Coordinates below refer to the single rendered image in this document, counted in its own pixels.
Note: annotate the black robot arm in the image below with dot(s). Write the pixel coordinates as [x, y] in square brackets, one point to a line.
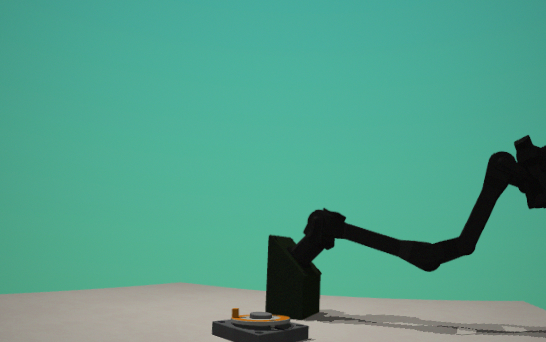
[502, 169]

